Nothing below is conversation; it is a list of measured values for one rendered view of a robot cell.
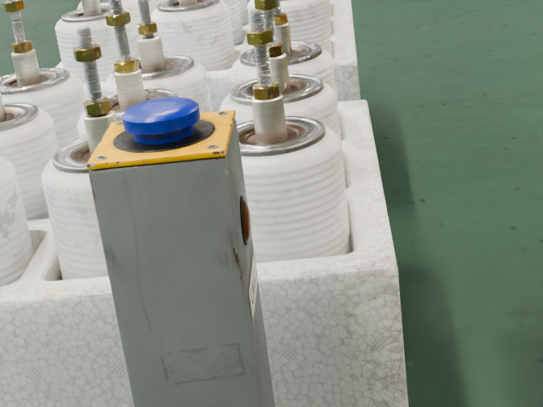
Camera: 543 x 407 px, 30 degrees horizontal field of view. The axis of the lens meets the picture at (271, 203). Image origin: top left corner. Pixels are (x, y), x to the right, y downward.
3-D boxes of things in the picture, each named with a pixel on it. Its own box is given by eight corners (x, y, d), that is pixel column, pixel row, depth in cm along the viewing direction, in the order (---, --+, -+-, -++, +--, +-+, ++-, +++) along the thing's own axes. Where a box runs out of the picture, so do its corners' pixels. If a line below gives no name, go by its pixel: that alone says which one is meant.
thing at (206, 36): (249, 131, 133) (231, -7, 126) (243, 155, 124) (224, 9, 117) (177, 138, 134) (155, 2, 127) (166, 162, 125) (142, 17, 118)
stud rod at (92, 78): (111, 134, 71) (91, 27, 68) (97, 136, 71) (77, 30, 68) (107, 130, 72) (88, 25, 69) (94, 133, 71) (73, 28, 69)
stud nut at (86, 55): (103, 59, 69) (101, 47, 68) (78, 64, 68) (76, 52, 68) (98, 53, 70) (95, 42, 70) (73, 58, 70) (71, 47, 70)
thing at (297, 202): (372, 384, 73) (350, 149, 67) (240, 404, 73) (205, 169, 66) (351, 322, 82) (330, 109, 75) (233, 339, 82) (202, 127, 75)
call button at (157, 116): (207, 128, 55) (201, 91, 54) (199, 153, 51) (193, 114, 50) (134, 136, 55) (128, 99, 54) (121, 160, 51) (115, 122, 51)
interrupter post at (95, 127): (127, 151, 73) (119, 106, 72) (119, 162, 71) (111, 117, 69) (94, 153, 73) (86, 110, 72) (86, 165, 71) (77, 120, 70)
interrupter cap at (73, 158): (169, 136, 75) (167, 127, 75) (147, 173, 68) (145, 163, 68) (70, 144, 76) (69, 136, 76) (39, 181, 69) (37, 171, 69)
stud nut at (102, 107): (113, 112, 70) (111, 101, 70) (89, 118, 69) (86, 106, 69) (107, 106, 72) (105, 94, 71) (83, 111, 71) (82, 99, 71)
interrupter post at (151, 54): (149, 69, 95) (142, 35, 94) (171, 69, 94) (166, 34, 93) (136, 76, 93) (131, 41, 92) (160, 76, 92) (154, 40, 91)
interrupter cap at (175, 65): (136, 62, 98) (135, 55, 98) (208, 60, 96) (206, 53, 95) (98, 85, 92) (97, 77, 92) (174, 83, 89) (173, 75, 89)
